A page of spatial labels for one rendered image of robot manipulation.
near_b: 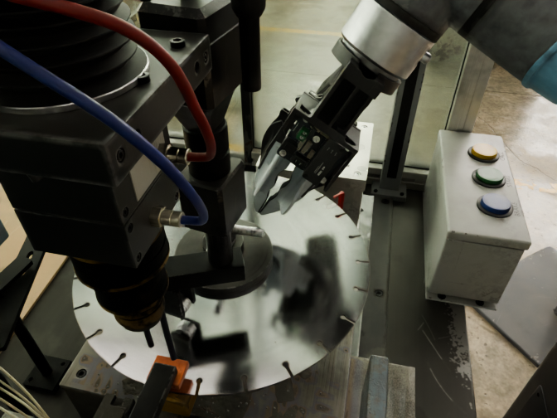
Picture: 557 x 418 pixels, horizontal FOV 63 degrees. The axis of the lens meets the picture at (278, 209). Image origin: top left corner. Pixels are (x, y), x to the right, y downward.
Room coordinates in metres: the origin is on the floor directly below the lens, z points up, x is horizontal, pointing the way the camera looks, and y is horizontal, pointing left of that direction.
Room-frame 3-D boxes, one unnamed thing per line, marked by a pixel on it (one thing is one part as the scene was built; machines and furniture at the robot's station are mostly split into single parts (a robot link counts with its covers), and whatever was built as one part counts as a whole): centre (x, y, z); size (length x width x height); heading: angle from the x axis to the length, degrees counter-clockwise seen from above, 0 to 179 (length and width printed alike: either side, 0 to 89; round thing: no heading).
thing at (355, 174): (0.67, -0.07, 0.82); 0.18 x 0.18 x 0.15; 77
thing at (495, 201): (0.51, -0.32, 0.90); 0.04 x 0.04 x 0.02
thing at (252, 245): (0.36, 0.06, 0.96); 0.11 x 0.11 x 0.03
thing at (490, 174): (0.57, -0.33, 0.90); 0.04 x 0.04 x 0.02
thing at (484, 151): (0.64, -0.35, 0.90); 0.04 x 0.04 x 0.02
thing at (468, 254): (0.58, -0.32, 0.82); 0.28 x 0.11 x 0.15; 167
